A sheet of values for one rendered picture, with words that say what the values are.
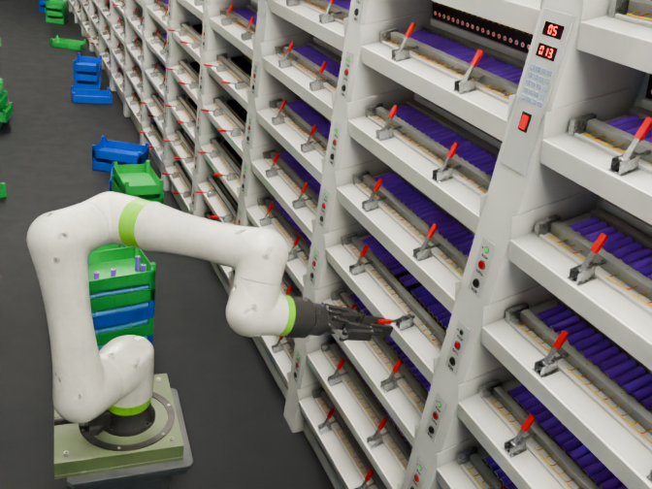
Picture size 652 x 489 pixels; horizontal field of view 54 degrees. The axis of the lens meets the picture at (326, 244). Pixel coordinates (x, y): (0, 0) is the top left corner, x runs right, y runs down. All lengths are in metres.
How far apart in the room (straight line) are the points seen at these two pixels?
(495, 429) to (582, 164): 0.59
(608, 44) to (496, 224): 0.39
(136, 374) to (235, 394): 0.83
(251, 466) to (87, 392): 0.79
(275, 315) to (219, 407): 1.10
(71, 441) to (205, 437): 0.61
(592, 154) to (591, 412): 0.44
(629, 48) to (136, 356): 1.30
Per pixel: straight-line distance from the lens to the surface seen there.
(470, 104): 1.37
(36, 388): 2.56
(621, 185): 1.10
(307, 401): 2.28
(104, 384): 1.68
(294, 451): 2.33
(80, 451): 1.85
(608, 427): 1.22
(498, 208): 1.29
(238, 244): 1.38
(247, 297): 1.36
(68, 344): 1.60
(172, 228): 1.48
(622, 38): 1.12
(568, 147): 1.18
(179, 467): 1.87
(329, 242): 1.94
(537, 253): 1.24
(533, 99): 1.22
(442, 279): 1.48
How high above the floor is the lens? 1.65
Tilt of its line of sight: 27 degrees down
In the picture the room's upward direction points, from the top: 10 degrees clockwise
